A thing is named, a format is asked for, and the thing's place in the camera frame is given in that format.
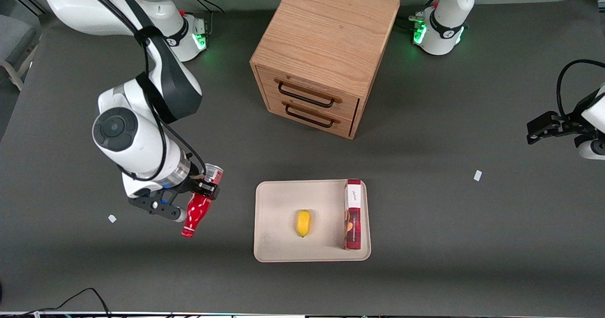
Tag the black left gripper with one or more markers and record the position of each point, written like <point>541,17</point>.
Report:
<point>571,122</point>

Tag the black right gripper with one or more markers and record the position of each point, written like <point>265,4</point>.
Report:
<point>195,183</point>

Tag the red coke bottle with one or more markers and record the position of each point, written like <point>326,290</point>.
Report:
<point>196,211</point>

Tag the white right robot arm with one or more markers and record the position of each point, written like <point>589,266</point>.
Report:
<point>142,143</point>

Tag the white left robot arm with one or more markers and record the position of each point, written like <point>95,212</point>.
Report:
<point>444,30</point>

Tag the beige plastic tray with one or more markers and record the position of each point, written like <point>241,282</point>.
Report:
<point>283,214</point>

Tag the yellow lemon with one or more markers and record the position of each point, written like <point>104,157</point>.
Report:
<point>303,222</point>

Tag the wooden drawer front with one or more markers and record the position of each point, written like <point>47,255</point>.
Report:
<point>309,87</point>
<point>302,119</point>

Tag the red cracker box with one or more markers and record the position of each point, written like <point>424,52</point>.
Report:
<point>353,214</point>

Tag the wooden drawer cabinet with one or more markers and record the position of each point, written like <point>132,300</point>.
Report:
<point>326,30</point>

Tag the grey chair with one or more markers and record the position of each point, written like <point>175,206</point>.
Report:
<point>14,39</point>

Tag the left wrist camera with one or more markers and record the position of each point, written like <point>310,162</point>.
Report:
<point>593,149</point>

